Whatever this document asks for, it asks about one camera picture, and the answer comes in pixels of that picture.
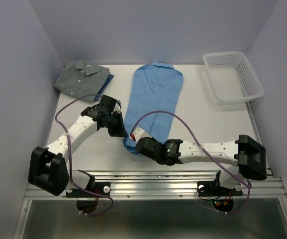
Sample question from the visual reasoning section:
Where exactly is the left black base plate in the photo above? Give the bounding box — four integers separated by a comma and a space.
65, 181, 111, 198

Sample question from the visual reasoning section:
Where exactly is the light blue long sleeve shirt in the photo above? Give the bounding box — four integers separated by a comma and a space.
124, 62, 184, 142

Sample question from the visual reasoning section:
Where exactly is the folded grey button shirt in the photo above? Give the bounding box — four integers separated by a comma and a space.
54, 59, 110, 103

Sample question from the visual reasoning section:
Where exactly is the folded blue plaid shirt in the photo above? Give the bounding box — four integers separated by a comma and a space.
94, 74, 114, 102

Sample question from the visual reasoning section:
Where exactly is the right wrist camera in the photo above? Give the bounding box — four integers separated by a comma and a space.
130, 127, 151, 142

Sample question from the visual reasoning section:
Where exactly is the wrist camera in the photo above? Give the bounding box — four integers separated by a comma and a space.
130, 127, 151, 142
99, 95, 121, 114

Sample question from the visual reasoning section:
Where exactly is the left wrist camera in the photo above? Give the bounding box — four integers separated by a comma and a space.
99, 95, 121, 114

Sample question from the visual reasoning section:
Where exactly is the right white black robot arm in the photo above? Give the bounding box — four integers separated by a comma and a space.
131, 132, 267, 194

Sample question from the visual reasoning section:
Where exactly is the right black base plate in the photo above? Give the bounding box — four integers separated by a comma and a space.
197, 181, 243, 198

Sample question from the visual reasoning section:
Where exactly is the aluminium mounting rail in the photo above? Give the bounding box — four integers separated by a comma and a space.
24, 171, 287, 200

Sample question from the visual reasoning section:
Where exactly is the white plastic mesh basket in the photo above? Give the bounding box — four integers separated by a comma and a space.
203, 51, 265, 105

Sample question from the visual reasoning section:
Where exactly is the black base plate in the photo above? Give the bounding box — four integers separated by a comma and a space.
65, 181, 111, 198
197, 181, 243, 198

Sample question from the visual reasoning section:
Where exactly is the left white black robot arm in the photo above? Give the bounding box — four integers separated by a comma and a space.
28, 105, 128, 196

